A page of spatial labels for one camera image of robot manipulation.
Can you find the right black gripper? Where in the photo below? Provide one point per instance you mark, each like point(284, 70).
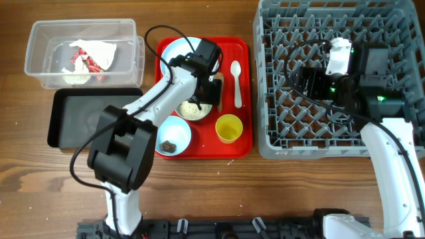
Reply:
point(316, 75)

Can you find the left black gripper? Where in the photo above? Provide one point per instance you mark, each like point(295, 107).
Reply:
point(215, 95)

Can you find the green bowl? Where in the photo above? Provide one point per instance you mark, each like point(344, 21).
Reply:
point(192, 111)

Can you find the yellow plastic cup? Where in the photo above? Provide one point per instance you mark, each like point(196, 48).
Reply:
point(228, 128)

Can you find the small light blue bowl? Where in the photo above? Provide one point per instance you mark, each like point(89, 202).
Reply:
point(176, 131)

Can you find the brown carrot piece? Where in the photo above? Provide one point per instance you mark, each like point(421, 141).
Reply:
point(220, 76)

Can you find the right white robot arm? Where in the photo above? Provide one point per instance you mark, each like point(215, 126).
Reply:
point(354, 83)

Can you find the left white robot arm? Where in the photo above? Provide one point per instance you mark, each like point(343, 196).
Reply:
point(123, 146)

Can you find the grey dishwasher rack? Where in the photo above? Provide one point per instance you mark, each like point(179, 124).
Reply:
point(290, 127)

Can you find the black waste tray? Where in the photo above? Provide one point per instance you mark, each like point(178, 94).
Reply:
point(76, 111)

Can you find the pile of rice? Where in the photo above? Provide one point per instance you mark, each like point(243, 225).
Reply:
point(192, 110)

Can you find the white plastic spoon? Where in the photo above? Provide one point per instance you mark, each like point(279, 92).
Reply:
point(236, 70)

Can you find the red plastic tray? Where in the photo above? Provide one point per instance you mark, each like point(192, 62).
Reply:
point(205, 143)

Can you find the large light blue plate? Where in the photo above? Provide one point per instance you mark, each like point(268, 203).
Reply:
point(181, 53)

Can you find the brown food lump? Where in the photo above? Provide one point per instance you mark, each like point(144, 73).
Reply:
point(168, 147)

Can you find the crumpled white paper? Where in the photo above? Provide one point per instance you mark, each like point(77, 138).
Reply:
point(103, 54)

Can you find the clear plastic bin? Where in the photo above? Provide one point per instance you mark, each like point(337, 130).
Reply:
point(48, 52)

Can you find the red snack wrapper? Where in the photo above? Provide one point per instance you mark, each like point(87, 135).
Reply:
point(83, 64)

